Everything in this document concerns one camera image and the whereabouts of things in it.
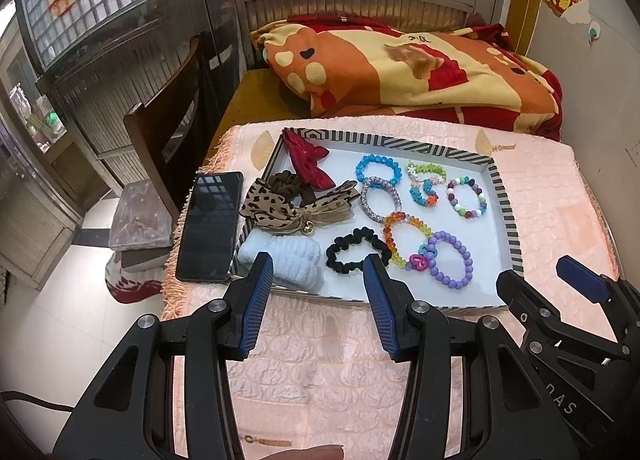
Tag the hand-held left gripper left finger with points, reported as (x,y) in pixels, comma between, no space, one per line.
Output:
(257,300)

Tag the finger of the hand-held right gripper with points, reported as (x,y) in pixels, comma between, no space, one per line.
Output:
(540,310)
(580,277)

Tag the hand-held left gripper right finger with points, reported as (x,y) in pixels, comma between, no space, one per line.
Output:
(380,300)

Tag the leopard print hair bow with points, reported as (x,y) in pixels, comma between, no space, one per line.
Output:
(265,207)

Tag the brown scrunchie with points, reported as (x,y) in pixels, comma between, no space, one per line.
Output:
(287,182)

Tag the striped rim white tray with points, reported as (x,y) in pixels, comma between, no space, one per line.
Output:
(340,165)

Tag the person's left hand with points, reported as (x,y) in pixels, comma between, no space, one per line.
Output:
(305,454)

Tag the light blue fluffy headband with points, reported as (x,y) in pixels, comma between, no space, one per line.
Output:
(290,260)

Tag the black scrunchie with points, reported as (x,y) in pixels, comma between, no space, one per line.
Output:
(335,255)

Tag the black smartphone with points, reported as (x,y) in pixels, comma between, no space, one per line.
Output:
(210,225)

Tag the pink embossed mat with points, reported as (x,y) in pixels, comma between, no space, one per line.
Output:
(550,190)

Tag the floral patterned cloth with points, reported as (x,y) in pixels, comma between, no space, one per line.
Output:
(135,285)

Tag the mottled seat cushion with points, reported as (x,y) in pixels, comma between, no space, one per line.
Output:
(140,220)

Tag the red hair bow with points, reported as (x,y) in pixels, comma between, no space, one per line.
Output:
(305,155)

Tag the dark wooden chair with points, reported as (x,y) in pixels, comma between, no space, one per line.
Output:
(150,140)

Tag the orange red printed blanket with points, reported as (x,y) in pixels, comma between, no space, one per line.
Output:
(360,75)

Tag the glass display cabinet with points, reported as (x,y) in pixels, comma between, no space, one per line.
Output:
(30,150)

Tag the wall hook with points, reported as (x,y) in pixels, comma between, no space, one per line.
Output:
(593,32)

